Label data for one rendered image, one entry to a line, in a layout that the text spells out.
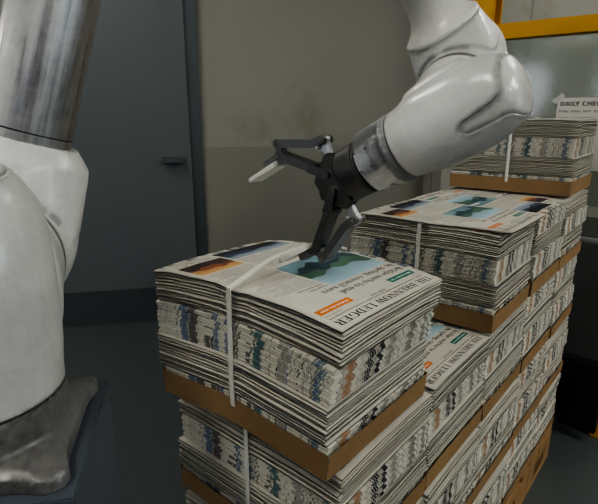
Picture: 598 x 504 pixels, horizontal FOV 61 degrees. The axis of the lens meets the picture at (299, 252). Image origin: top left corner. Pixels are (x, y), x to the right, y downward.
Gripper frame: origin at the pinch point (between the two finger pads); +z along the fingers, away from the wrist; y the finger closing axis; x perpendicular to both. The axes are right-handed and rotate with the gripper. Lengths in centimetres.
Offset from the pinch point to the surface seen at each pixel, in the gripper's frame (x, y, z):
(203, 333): -12.9, 13.5, 11.1
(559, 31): 160, -41, -21
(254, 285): -9.6, 9.6, -0.4
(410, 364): 9.5, 30.5, -7.6
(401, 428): 6.4, 39.6, -3.5
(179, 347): -13.3, 14.4, 18.2
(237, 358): -12.9, 18.7, 5.2
